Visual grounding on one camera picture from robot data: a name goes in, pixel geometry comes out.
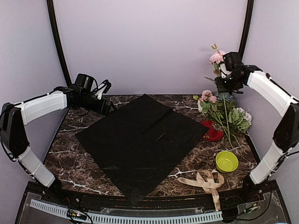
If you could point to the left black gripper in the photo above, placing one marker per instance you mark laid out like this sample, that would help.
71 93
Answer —
103 105

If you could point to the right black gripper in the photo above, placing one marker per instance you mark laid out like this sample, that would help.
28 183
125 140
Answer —
220 87

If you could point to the white pink flower bunch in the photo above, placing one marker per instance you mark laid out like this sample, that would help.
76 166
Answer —
201 102

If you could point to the black wrapping paper sheet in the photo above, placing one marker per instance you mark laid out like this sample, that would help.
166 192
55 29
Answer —
139 144

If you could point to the blue hydrangea flower stem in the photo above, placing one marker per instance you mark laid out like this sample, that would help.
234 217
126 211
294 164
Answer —
225 96

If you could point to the pink rose stem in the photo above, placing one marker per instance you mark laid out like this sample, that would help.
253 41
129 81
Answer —
216 59

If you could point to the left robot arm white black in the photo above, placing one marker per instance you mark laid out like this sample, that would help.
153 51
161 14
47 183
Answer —
85 93

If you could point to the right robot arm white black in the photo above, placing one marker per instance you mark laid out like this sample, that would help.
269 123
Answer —
234 76

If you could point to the white hydrangea flower stem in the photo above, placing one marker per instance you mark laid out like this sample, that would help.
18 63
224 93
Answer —
239 120

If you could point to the red floral plate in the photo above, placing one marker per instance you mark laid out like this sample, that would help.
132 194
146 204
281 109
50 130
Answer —
215 132

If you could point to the lime green bowl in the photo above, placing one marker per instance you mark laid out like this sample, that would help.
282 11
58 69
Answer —
226 162

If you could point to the beige satin ribbon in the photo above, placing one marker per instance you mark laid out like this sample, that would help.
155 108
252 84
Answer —
214 180

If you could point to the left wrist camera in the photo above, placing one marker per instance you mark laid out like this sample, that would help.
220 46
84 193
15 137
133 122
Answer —
101 89

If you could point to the right black frame post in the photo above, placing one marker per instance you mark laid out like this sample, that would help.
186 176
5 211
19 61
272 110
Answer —
246 27

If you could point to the black frame post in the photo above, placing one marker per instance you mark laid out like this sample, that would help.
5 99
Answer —
246 27
57 41

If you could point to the black front table rail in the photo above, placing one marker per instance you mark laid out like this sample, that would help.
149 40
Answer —
179 196

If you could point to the left black frame post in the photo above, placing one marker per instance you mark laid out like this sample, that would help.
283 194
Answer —
57 41

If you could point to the grey slotted cable duct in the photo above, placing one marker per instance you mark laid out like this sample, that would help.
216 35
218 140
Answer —
114 216

